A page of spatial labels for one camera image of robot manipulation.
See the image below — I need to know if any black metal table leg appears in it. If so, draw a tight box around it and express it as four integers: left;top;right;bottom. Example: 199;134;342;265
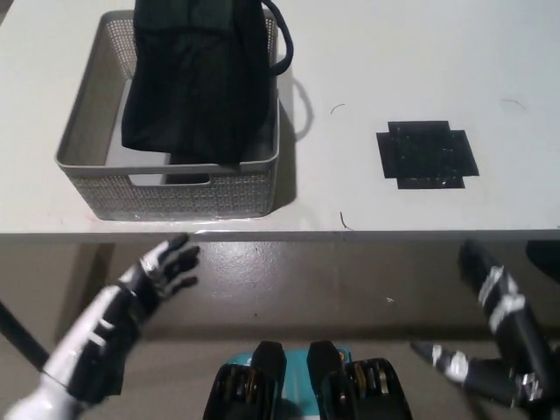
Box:
0;298;50;372

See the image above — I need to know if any grey perforated plastic basket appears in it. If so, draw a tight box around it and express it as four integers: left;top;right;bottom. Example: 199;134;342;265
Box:
54;9;282;221

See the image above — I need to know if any black tape patch cross-shaped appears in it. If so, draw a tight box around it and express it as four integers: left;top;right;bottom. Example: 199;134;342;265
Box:
375;119;480;191

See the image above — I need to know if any dark green lunch bag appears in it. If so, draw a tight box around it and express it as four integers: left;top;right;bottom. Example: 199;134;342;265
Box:
121;0;294;174

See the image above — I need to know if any dark rounded object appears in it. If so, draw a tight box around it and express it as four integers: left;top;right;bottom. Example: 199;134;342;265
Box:
524;239;560;282

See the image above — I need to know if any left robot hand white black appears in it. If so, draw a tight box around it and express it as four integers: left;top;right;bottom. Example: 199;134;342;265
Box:
41;234;201;406

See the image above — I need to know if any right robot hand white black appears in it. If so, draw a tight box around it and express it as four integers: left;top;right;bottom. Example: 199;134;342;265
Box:
409;239;555;409

